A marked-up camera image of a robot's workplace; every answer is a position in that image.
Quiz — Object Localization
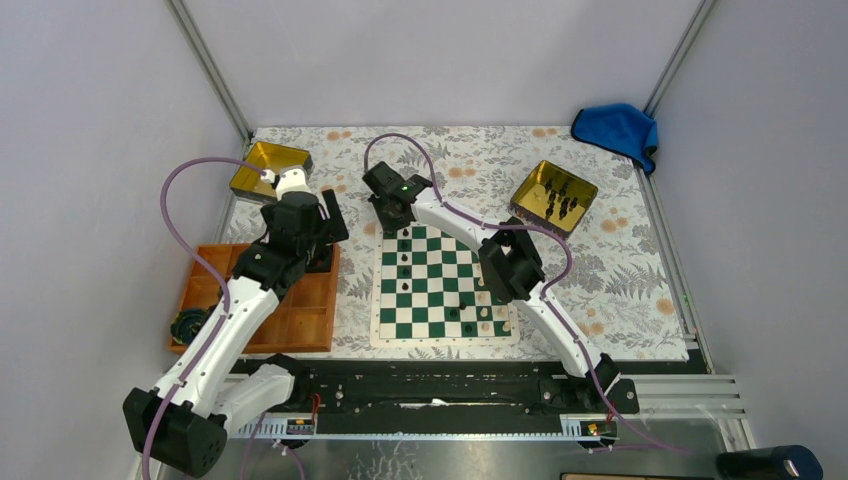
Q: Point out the gold tin with chess pieces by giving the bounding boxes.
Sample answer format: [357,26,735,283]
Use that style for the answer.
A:
[509,160,599,239]

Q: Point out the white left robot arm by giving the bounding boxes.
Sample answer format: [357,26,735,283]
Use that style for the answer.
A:
[123,166,348,479]

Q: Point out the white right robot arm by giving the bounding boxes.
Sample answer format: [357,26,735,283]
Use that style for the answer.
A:
[363,162,621,412]

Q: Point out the green white chess board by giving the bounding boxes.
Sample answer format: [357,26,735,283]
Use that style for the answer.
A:
[370,223,520,348]

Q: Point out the empty gold tin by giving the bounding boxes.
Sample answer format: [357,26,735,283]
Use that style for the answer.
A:
[229,141,314,203]

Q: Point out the floral table mat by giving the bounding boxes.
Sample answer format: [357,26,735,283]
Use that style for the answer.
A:
[255,126,689,363]

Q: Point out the blue cloth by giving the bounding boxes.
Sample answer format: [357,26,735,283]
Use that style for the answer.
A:
[571,103,659,175]

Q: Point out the black cylinder bottom right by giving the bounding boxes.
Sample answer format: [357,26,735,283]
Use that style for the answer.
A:
[716,445,824,480]

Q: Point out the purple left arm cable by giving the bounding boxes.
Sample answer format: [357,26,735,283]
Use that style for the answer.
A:
[141,156,274,480]

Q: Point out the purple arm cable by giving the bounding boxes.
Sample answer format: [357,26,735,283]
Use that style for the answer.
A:
[362,133,690,457]
[141,156,274,480]

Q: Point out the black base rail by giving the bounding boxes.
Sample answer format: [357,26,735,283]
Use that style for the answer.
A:
[270,358,639,415]

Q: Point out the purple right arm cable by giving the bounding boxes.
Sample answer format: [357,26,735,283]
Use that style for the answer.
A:
[362,133,690,457]

